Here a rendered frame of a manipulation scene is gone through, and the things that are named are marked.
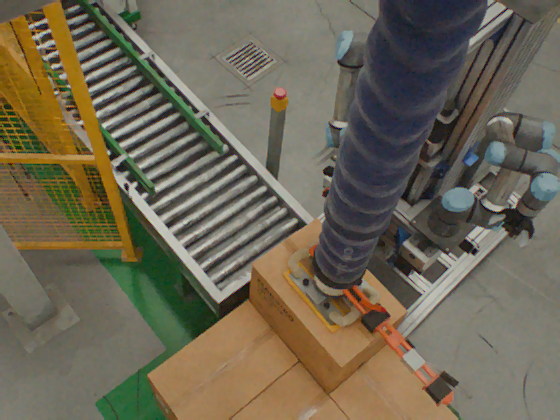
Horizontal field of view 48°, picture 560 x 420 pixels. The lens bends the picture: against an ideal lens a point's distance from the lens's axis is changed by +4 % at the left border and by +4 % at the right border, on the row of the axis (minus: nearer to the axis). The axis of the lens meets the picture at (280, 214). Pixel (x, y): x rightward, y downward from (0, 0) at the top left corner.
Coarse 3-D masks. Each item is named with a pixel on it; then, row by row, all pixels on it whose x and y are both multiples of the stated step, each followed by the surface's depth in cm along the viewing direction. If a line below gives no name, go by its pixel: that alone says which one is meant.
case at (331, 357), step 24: (288, 240) 283; (312, 240) 284; (264, 264) 276; (264, 288) 280; (288, 288) 271; (384, 288) 274; (264, 312) 301; (288, 312) 271; (312, 312) 266; (288, 336) 291; (312, 336) 262; (336, 336) 261; (360, 336) 262; (312, 360) 281; (336, 360) 256; (360, 360) 280; (336, 384) 283
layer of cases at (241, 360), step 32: (224, 320) 303; (256, 320) 304; (192, 352) 294; (224, 352) 295; (256, 352) 296; (288, 352) 297; (384, 352) 301; (160, 384) 286; (192, 384) 287; (224, 384) 288; (256, 384) 289; (288, 384) 290; (320, 384) 291; (352, 384) 292; (384, 384) 293; (416, 384) 294; (192, 416) 280; (224, 416) 280; (256, 416) 281; (288, 416) 282; (320, 416) 283; (352, 416) 284; (384, 416) 286; (416, 416) 287; (448, 416) 288
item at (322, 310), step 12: (300, 264) 275; (288, 276) 271; (300, 276) 271; (312, 276) 272; (300, 288) 268; (312, 300) 266; (324, 300) 266; (324, 312) 263; (324, 324) 262; (336, 324) 262
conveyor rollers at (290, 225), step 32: (96, 32) 394; (96, 64) 383; (128, 96) 370; (160, 96) 372; (128, 128) 359; (160, 128) 362; (160, 160) 352; (224, 160) 352; (160, 192) 340; (256, 192) 342; (288, 224) 333; (192, 256) 320; (224, 256) 322; (224, 288) 311
